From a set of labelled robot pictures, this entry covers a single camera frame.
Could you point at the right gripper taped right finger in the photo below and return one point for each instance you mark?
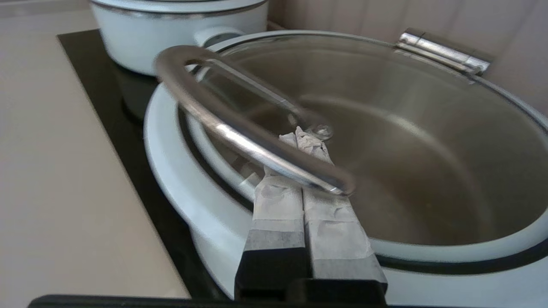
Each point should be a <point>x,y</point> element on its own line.
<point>334,231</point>

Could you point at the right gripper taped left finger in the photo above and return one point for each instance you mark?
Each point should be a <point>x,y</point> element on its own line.
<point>278,214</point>

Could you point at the white round cooking pot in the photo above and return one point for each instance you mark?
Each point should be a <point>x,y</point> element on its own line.
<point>145,42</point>
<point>214,265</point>

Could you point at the black glass induction cooktop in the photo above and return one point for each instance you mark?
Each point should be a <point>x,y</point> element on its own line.
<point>128,107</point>

